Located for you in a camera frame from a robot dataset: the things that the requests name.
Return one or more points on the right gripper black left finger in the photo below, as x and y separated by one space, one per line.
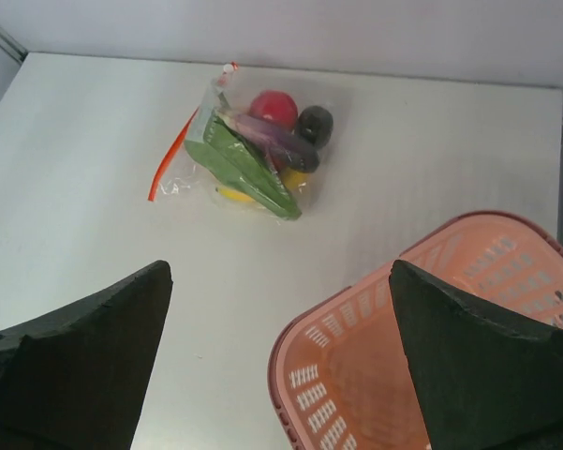
76 377

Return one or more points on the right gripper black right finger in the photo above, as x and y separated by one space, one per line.
485 377

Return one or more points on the clear zip top bag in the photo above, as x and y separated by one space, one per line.
235 88

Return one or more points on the yellow fake banana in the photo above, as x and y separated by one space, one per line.
233 195

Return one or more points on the green fake leafy vegetable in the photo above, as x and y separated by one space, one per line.
236 163

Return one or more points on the yellow fake lemon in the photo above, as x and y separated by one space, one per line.
293 180

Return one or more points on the purple fake eggplant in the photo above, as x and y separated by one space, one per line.
295 152

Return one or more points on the dark fake avocado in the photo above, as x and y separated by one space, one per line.
315 125

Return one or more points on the red fake tomato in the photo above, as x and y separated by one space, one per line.
276 107

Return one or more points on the pink plastic basket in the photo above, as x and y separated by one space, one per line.
337 374

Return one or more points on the aluminium frame post left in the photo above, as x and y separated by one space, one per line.
11 46

